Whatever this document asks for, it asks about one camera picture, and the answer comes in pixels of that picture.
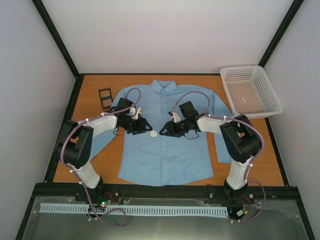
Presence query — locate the white plastic basket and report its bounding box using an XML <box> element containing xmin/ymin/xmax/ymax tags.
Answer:
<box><xmin>220</xmin><ymin>65</ymin><xmax>284</xmax><ymax>119</ymax></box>

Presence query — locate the light blue shirt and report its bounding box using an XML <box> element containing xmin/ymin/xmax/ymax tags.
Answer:
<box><xmin>88</xmin><ymin>79</ymin><xmax>233</xmax><ymax>187</ymax></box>

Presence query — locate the light blue cable duct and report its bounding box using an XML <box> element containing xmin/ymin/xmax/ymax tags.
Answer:
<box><xmin>38</xmin><ymin>203</ymin><xmax>228</xmax><ymax>218</ymax></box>

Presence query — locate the round floral brooch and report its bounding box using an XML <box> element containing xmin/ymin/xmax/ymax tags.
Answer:
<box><xmin>149</xmin><ymin>130</ymin><xmax>158</xmax><ymax>138</ymax></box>

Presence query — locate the black front rail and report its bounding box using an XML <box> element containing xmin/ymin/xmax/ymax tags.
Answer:
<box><xmin>33</xmin><ymin>182</ymin><xmax>301</xmax><ymax>204</ymax></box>

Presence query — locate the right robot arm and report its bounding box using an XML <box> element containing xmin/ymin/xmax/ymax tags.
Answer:
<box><xmin>159</xmin><ymin>101</ymin><xmax>265</xmax><ymax>202</ymax></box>

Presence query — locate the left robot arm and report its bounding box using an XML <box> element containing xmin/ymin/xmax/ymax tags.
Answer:
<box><xmin>54</xmin><ymin>97</ymin><xmax>153</xmax><ymax>202</ymax></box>

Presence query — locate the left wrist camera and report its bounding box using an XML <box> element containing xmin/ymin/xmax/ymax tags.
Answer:
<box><xmin>128</xmin><ymin>107</ymin><xmax>142</xmax><ymax>120</ymax></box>

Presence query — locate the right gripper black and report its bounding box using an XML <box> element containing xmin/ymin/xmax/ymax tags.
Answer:
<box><xmin>159</xmin><ymin>118</ymin><xmax>190</xmax><ymax>138</ymax></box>

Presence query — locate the small green circuit board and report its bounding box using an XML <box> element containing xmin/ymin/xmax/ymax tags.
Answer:
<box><xmin>100</xmin><ymin>199</ymin><xmax>113</xmax><ymax>208</ymax></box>

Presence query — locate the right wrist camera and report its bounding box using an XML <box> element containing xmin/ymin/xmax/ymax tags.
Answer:
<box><xmin>168</xmin><ymin>111</ymin><xmax>181</xmax><ymax>123</ymax></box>

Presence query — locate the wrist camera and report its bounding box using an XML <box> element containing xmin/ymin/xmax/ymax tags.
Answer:
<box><xmin>168</xmin><ymin>111</ymin><xmax>181</xmax><ymax>123</ymax></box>
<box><xmin>128</xmin><ymin>107</ymin><xmax>142</xmax><ymax>120</ymax></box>

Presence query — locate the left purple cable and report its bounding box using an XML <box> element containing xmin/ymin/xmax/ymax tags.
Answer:
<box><xmin>60</xmin><ymin>87</ymin><xmax>142</xmax><ymax>228</ymax></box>

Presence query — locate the black display case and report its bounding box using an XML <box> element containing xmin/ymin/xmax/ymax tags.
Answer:
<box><xmin>98</xmin><ymin>88</ymin><xmax>114</xmax><ymax>111</ymax></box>

